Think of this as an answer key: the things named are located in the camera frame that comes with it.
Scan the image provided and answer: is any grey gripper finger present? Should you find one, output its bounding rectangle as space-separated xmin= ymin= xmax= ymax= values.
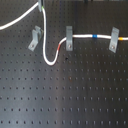
xmin=38 ymin=0 xmax=44 ymax=10

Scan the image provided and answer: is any white cable with coloured bands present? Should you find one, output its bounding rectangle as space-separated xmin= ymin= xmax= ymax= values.
xmin=0 ymin=0 xmax=128 ymax=66

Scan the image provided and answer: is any left grey cable clip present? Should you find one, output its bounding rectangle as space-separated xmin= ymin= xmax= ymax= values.
xmin=28 ymin=26 xmax=43 ymax=51

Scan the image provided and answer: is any grey cable clip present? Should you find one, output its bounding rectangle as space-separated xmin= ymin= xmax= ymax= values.
xmin=109 ymin=27 xmax=119 ymax=53
xmin=28 ymin=26 xmax=43 ymax=51
xmin=66 ymin=26 xmax=73 ymax=51

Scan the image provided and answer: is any middle grey cable clip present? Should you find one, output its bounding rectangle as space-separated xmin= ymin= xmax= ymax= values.
xmin=66 ymin=26 xmax=73 ymax=51

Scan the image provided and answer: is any right grey cable clip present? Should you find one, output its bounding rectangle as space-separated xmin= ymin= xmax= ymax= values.
xmin=109 ymin=27 xmax=119 ymax=53

